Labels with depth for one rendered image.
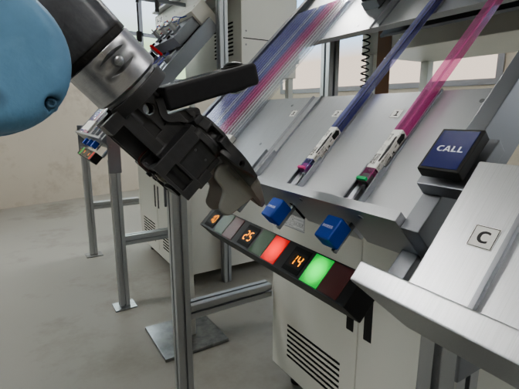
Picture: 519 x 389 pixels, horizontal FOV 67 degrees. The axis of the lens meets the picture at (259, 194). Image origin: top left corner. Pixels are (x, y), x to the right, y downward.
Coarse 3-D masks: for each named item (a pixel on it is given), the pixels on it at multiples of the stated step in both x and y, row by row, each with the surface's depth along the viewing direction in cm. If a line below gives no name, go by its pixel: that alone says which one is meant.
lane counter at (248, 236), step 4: (248, 228) 56; (252, 228) 55; (256, 228) 54; (244, 232) 56; (248, 232) 55; (252, 232) 54; (256, 232) 54; (240, 236) 56; (244, 236) 55; (248, 236) 54; (252, 236) 54; (240, 240) 55; (244, 240) 54; (248, 240) 54; (252, 240) 53; (240, 244) 54; (244, 244) 54; (248, 244) 53
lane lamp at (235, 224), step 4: (232, 220) 60; (236, 220) 59; (240, 220) 58; (232, 224) 59; (236, 224) 58; (240, 224) 58; (228, 228) 59; (232, 228) 58; (236, 228) 57; (224, 232) 59; (228, 232) 58; (232, 232) 57; (224, 236) 58; (228, 236) 57; (232, 236) 57
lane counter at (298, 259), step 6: (294, 252) 46; (300, 252) 46; (306, 252) 45; (288, 258) 46; (294, 258) 46; (300, 258) 45; (306, 258) 45; (288, 264) 46; (294, 264) 45; (300, 264) 44; (288, 270) 45; (294, 270) 44
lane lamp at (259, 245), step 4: (264, 232) 53; (268, 232) 52; (260, 236) 53; (264, 236) 52; (268, 236) 52; (272, 236) 51; (256, 240) 52; (260, 240) 52; (264, 240) 51; (268, 240) 51; (272, 240) 51; (256, 244) 52; (260, 244) 51; (264, 244) 51; (268, 244) 50; (252, 248) 52; (256, 248) 51; (260, 248) 51; (264, 248) 50; (256, 252) 51; (260, 252) 50
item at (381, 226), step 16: (272, 192) 55; (288, 192) 50; (304, 192) 47; (320, 192) 46; (304, 208) 51; (320, 208) 47; (336, 208) 43; (352, 208) 41; (368, 208) 39; (384, 208) 38; (320, 224) 53; (368, 224) 41; (384, 224) 38; (400, 224) 36; (368, 240) 45; (384, 240) 42; (400, 240) 39
